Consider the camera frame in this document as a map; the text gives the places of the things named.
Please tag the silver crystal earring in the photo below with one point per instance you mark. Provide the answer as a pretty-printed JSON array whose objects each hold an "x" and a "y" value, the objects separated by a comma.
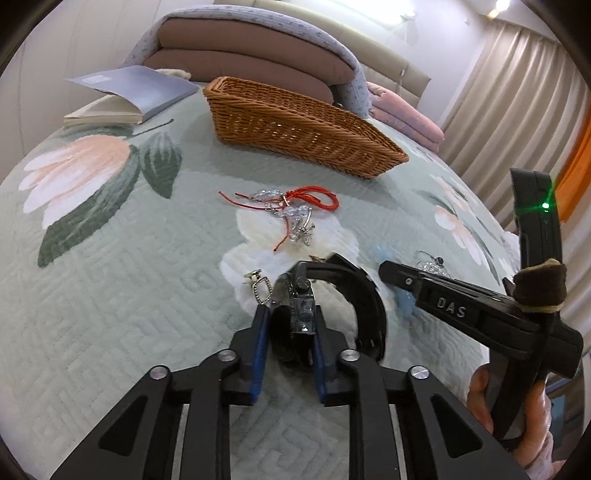
[{"x": 302, "y": 234}]

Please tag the beige curtain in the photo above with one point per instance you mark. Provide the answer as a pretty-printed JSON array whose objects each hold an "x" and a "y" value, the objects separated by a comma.
[{"x": 508, "y": 106}]

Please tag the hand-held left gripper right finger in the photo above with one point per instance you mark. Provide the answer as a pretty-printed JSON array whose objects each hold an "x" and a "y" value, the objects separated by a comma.
[{"x": 320, "y": 364}]

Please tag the black wrist watch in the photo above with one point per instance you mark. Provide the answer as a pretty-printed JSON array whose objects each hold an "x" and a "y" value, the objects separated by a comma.
[{"x": 369, "y": 295}]

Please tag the small silver earring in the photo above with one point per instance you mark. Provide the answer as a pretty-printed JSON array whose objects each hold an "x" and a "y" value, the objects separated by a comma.
[{"x": 261, "y": 288}]

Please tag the person's right hand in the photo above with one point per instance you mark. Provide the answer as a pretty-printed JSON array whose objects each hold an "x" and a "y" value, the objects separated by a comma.
[{"x": 478, "y": 392}]

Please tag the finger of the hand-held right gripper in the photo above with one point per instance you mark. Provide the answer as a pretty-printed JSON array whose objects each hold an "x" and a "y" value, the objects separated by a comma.
[{"x": 443, "y": 302}]

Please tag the brown wicker basket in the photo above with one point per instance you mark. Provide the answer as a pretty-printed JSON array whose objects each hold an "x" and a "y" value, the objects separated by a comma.
[{"x": 295, "y": 124}]

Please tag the orange curtain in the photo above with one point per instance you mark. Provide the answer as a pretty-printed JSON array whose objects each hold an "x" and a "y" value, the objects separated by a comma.
[{"x": 575, "y": 180}]

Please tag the floral green bedspread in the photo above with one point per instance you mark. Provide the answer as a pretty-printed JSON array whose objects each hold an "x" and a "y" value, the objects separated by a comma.
[{"x": 115, "y": 286}]

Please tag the brown pillow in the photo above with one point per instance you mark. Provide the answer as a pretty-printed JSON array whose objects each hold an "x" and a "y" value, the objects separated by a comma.
[
  {"x": 240, "y": 69},
  {"x": 249, "y": 39}
]

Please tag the pink folded blanket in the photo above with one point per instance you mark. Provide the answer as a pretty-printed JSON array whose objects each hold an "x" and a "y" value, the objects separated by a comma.
[{"x": 406, "y": 120}]

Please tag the light blue hair clip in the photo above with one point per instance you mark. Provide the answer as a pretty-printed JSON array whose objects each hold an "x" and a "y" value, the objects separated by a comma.
[{"x": 406, "y": 302}]

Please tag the grey cover book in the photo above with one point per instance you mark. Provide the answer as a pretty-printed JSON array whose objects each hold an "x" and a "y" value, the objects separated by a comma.
[{"x": 138, "y": 90}]

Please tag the ceiling light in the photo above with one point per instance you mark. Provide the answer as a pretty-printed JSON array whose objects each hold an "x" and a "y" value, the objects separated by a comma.
[{"x": 502, "y": 4}]

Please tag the beige padded headboard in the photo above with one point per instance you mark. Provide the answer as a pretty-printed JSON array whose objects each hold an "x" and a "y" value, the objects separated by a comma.
[{"x": 369, "y": 55}]

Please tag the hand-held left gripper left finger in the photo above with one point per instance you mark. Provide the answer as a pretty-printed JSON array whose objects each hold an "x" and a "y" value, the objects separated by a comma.
[{"x": 261, "y": 350}]

